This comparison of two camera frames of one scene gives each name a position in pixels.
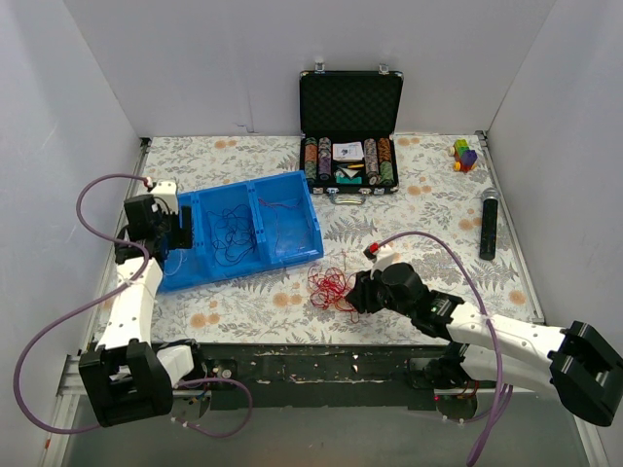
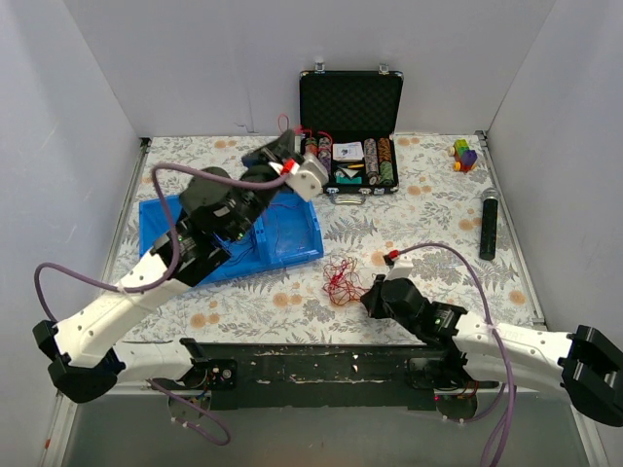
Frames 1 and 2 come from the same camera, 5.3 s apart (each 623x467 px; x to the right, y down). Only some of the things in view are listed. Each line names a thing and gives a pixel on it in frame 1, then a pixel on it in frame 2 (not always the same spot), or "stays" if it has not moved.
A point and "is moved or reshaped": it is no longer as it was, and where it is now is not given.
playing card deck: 348,152 stays
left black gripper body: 185,227 → 272,159
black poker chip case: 348,125 stays
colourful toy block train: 464,158 stays
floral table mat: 446,220 stays
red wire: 329,287 is moved or reshaped
